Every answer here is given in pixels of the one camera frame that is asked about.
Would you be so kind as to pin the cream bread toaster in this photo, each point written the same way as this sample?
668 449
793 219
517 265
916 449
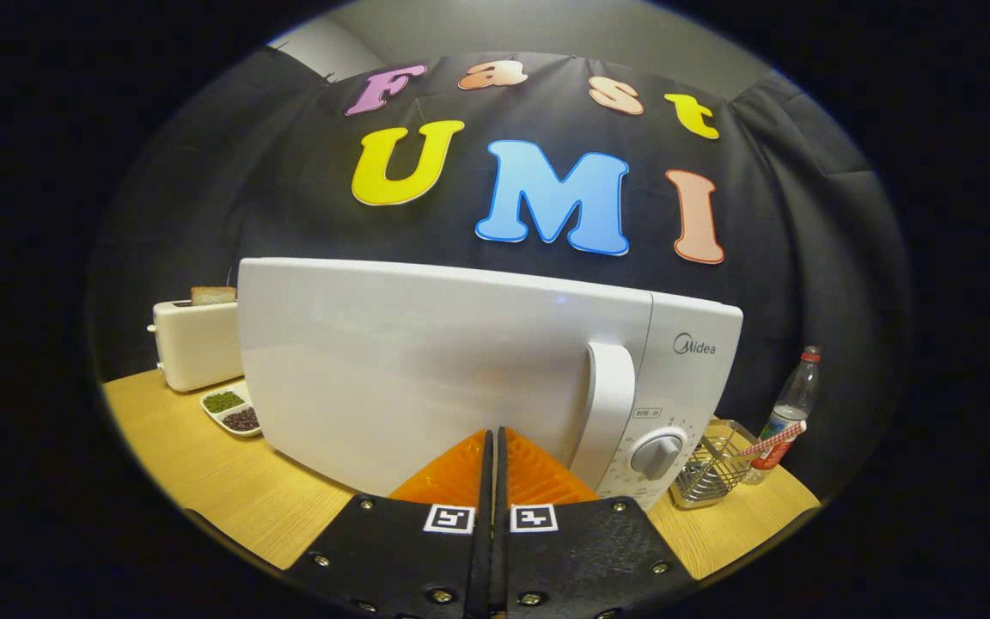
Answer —
198 344

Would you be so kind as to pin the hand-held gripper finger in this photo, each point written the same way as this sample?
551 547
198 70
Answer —
484 550
502 559

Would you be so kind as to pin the clear plastic water bottle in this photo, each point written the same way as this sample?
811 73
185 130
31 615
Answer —
796 395

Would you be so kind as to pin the white divided bean dish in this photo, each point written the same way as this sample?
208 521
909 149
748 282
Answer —
233 408

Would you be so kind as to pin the toast slice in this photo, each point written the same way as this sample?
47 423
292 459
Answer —
213 296

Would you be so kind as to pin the white toaster oven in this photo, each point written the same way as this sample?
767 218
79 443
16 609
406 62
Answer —
418 370

